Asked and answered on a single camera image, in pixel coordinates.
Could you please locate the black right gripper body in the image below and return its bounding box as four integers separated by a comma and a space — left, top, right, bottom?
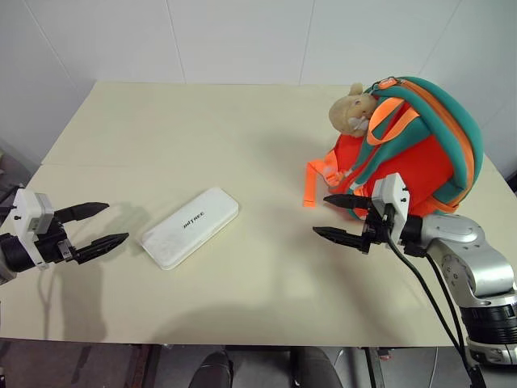
360, 203, 400, 256

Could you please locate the black table frame bar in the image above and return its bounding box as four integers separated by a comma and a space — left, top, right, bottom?
363, 347, 385, 388

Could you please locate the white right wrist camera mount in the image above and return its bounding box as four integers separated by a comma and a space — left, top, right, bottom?
370, 172, 411, 247

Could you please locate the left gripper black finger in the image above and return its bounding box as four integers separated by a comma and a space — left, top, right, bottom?
53, 200, 111, 224
70, 232, 130, 266

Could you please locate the dark rounded shape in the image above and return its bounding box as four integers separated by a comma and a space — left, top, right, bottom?
289, 346, 345, 388
188, 350, 236, 388

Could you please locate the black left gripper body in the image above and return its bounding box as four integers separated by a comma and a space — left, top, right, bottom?
33, 220, 82, 268

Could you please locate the beige plush toy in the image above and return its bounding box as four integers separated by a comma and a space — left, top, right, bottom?
328, 82, 383, 137

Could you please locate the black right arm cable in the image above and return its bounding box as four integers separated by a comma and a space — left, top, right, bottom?
379, 205, 492, 388

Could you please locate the green and orange backpack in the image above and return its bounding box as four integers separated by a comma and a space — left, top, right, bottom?
301, 75, 485, 221

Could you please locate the white pencil case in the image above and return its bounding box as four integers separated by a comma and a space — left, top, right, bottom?
137, 186, 240, 272

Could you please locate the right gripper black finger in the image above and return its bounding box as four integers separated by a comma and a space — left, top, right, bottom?
322, 193, 371, 211
312, 226, 367, 254

